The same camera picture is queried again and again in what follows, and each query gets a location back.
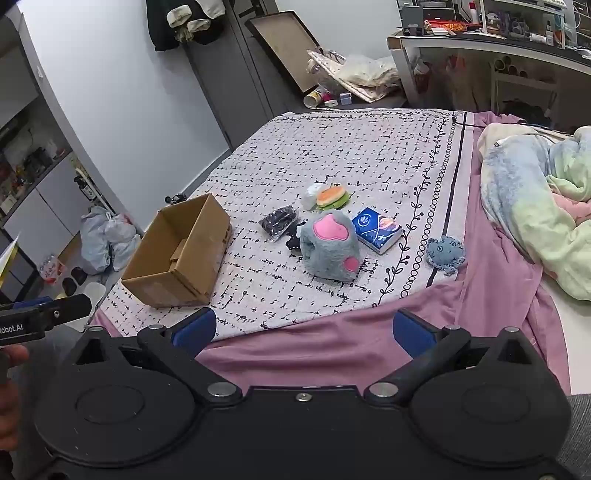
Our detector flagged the cardboard tubes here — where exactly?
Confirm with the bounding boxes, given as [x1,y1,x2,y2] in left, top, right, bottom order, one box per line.
[492,54,529,77]

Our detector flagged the cream tote bag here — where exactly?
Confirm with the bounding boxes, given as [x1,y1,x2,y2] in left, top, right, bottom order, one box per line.
[307,48,402,103]

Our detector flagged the white plastic bag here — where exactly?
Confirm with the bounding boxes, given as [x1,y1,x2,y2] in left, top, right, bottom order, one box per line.
[104,215,141,273]

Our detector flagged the grey plastic bag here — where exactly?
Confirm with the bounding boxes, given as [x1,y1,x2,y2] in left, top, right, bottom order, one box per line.
[81,205,114,275]

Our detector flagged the grey trousers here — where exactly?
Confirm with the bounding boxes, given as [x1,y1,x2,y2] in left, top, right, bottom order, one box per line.
[556,392,591,480]

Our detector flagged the white desk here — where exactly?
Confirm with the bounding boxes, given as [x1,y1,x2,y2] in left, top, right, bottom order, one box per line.
[387,32,591,114]

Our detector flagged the brown cardboard box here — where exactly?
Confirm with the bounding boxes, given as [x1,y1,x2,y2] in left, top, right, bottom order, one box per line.
[121,193,232,309]

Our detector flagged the dark grey wardrobe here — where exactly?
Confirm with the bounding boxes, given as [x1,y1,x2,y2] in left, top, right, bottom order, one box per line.
[182,0,407,153]

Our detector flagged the person's left hand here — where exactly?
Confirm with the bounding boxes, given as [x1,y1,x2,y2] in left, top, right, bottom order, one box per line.
[0,344,29,450]

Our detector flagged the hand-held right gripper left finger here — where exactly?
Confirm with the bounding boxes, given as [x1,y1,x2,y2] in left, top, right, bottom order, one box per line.
[73,307,243,409]

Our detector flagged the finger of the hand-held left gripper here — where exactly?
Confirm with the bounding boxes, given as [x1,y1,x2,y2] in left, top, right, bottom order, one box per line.
[14,294,93,330]

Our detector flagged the blue octopus plush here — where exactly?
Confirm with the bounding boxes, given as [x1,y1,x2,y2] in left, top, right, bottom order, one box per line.
[425,234,467,277]

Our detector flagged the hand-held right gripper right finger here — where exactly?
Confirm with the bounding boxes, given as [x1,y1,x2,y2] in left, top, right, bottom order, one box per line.
[365,308,541,409]

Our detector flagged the blue tissue pack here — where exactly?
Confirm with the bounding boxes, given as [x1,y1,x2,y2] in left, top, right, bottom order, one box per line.
[352,207,403,256]

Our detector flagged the small black toy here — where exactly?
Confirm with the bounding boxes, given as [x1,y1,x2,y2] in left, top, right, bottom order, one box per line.
[285,220,308,252]

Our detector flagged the white kitchen cabinet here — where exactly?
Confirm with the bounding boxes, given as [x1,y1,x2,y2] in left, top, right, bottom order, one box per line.
[0,46,86,296]

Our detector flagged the white crumpled plastic item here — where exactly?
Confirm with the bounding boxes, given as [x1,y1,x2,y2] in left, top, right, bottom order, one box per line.
[301,183,326,210]

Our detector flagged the hanging dark clothes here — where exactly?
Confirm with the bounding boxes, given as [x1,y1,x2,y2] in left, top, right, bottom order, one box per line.
[147,0,227,51]

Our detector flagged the pack of water bottles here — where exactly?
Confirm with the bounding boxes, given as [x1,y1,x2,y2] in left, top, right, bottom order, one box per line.
[39,255,63,283]

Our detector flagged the black slippers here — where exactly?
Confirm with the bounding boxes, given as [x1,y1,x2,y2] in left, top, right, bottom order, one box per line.
[61,268,88,298]

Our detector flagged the dark picture frame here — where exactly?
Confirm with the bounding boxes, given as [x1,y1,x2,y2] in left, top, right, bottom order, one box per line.
[244,10,324,95]

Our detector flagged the black desk appliance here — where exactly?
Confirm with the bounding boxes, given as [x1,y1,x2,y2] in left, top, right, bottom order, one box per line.
[398,4,429,38]

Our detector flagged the grey pink plush paw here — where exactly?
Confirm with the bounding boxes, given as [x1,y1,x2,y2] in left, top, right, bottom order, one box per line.
[300,209,362,280]

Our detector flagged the black packet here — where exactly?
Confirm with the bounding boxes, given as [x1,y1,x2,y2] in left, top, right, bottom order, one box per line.
[259,205,298,241]

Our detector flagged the pastel fluffy comforter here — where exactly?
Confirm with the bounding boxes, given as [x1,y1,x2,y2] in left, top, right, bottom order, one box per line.
[478,124,591,302]

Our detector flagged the burger plush toy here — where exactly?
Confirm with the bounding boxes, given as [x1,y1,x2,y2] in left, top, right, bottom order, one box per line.
[316,184,352,212]

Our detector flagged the yellow paper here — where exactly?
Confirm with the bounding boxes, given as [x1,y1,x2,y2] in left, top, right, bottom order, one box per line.
[0,234,21,288]

